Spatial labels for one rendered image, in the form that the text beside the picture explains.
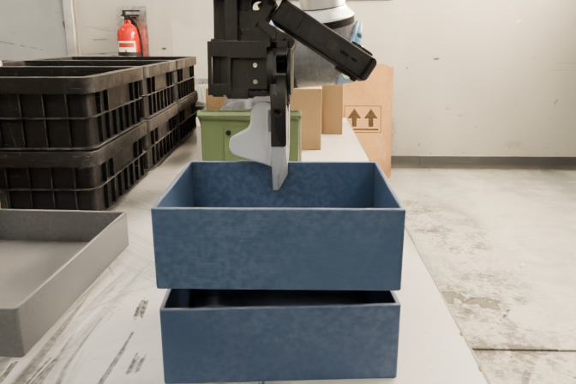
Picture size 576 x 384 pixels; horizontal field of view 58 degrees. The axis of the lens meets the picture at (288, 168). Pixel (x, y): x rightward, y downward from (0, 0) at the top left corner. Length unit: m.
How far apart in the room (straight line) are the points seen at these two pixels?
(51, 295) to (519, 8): 3.96
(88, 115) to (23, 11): 3.63
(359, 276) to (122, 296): 0.31
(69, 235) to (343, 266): 0.48
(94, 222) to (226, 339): 0.38
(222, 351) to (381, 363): 0.14
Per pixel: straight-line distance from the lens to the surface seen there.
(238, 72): 0.52
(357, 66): 0.52
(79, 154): 0.83
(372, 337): 0.46
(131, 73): 1.01
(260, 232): 0.41
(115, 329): 0.57
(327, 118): 1.58
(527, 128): 4.37
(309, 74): 1.01
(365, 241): 0.42
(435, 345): 0.54
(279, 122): 0.50
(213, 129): 0.93
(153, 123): 1.14
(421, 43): 4.06
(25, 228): 0.83
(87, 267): 0.66
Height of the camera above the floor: 0.98
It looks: 14 degrees down
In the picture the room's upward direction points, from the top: straight up
